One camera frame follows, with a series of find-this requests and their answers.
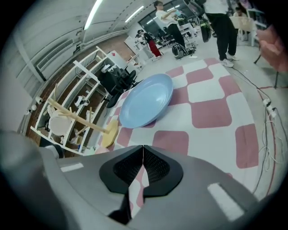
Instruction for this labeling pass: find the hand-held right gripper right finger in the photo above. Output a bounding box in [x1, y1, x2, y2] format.
[132, 145, 259, 230]

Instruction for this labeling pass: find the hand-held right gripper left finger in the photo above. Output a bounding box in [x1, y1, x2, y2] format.
[38, 145, 144, 230]

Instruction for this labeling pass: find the pink plate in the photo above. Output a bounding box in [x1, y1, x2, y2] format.
[94, 146, 111, 155]

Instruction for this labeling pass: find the blue plate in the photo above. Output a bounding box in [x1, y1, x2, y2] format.
[118, 73, 174, 129]

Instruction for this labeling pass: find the wooden mug tree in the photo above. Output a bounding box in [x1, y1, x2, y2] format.
[46, 83, 119, 149]

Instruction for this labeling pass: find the red white checkered tablecloth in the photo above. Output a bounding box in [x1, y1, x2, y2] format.
[96, 57, 259, 209]

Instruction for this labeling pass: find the white round device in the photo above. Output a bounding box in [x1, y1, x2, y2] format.
[74, 95, 90, 107]

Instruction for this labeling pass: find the black office chair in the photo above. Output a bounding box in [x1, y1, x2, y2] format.
[98, 66, 128, 109]
[120, 69, 138, 87]

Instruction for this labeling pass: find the white shelving unit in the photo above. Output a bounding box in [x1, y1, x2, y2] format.
[30, 46, 131, 155]

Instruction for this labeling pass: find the white power strip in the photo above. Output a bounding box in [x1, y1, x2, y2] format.
[263, 98, 277, 117]

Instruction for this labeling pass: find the white air conditioner unit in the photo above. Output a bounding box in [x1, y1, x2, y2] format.
[36, 38, 75, 81]

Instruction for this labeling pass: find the black equipment bag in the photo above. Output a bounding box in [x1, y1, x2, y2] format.
[172, 42, 186, 59]

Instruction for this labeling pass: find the ceiling tube light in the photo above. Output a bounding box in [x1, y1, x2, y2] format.
[125, 5, 144, 23]
[83, 0, 103, 31]

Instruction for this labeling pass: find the white cable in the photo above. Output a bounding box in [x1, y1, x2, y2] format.
[258, 112, 284, 168]

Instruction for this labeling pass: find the black cable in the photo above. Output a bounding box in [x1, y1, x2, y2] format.
[227, 66, 284, 196]

